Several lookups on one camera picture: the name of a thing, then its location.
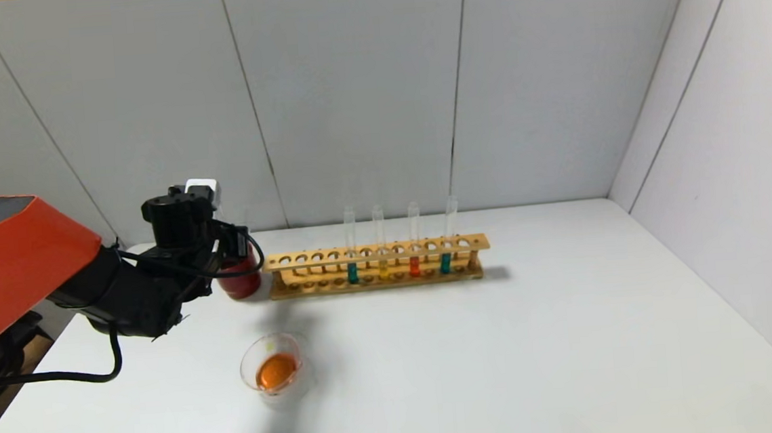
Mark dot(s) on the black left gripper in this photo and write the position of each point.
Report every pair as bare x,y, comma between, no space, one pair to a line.
233,243

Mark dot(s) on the red pigment test tube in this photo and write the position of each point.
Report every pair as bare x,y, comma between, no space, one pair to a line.
415,267
242,220

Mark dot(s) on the orange and black left arm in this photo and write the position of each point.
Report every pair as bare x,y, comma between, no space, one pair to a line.
15,256

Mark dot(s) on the teal pigment test tube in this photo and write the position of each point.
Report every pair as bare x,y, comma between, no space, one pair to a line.
445,263
353,274

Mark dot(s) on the yellow pigment test tube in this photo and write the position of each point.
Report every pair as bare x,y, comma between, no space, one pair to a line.
384,271

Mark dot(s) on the wooden test tube rack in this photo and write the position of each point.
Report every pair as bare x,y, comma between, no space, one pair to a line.
396,258

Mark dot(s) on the dark red cup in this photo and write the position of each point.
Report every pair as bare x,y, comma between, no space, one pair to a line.
241,288

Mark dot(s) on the clear glass beaker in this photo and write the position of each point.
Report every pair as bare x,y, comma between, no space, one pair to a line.
278,373

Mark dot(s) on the black chair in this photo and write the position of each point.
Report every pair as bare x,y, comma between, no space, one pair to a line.
8,351

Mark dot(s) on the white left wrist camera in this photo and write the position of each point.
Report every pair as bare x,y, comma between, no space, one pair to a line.
204,187

